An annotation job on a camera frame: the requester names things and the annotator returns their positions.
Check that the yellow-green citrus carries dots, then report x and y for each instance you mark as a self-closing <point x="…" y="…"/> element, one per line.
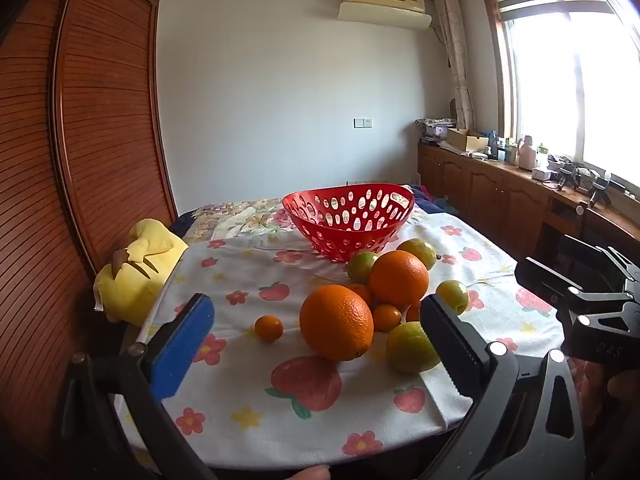
<point x="420" y="250"/>

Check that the person's left hand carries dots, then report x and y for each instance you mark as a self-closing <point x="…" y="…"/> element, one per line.
<point x="310" y="473"/>

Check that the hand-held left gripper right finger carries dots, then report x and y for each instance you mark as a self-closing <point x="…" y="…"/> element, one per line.
<point x="455" y="347"/>

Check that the white wall switch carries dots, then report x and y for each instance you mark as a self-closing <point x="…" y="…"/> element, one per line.
<point x="362" y="122"/>

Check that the purple box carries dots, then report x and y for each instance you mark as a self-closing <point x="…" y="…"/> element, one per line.
<point x="435" y="133"/>

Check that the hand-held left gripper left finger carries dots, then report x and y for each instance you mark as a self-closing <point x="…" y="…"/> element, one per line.
<point x="182" y="345"/>

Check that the small white device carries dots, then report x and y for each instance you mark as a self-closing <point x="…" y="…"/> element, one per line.
<point x="542" y="174"/>

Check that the black mini tripod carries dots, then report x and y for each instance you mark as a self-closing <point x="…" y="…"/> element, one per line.
<point x="567" y="176"/>
<point x="599" y="191"/>

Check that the large orange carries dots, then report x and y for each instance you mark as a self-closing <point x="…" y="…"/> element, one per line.
<point x="399" y="277"/>
<point x="336" y="322"/>

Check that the strawberry print tablecloth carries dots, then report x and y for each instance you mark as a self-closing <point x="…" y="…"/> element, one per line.
<point x="250" y="375"/>

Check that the yellow plush toy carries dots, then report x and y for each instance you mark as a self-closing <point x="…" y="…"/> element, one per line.
<point x="135" y="280"/>

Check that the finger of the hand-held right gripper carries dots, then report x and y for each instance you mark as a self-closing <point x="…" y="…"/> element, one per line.
<point x="542" y="275"/>
<point x="582" y="250"/>

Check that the small desk fan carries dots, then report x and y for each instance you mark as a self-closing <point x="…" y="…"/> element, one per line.
<point x="453" y="108"/>

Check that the wooden framed window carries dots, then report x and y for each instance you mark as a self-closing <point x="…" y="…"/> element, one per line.
<point x="550" y="85"/>

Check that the wooden chair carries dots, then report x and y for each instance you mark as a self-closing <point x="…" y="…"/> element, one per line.
<point x="600" y="225"/>

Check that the dark blue bedding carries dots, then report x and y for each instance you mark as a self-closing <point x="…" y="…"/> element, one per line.
<point x="432" y="201"/>

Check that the wall air conditioner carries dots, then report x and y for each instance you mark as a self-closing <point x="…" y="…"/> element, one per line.
<point x="380" y="10"/>

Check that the large green citrus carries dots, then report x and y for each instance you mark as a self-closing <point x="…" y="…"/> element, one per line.
<point x="410" y="347"/>

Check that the person's right hand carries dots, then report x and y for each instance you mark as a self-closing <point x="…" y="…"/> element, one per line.
<point x="624" y="389"/>

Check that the open cardboard box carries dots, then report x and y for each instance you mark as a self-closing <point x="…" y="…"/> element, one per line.
<point x="467" y="140"/>

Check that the white wall outlet strip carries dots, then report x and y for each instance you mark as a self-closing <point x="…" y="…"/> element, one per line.
<point x="362" y="182"/>

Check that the red perforated plastic basket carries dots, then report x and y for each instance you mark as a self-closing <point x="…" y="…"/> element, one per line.
<point x="345" y="242"/>

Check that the wooden sideboard cabinet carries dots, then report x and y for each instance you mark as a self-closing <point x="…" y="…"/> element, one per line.
<point x="490" y="195"/>

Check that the patterned white curtain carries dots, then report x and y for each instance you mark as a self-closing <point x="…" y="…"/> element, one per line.
<point x="457" y="60"/>

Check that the patterned folded cloth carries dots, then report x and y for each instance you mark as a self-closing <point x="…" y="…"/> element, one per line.
<point x="435" y="122"/>

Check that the wooden slatted wardrobe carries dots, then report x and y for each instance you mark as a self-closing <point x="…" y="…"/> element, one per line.
<point x="100" y="110"/>

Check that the small green citrus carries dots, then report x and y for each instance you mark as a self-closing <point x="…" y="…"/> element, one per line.
<point x="360" y="267"/>
<point x="452" y="294"/>

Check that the floral quilt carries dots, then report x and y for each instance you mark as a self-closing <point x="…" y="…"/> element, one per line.
<point x="235" y="220"/>

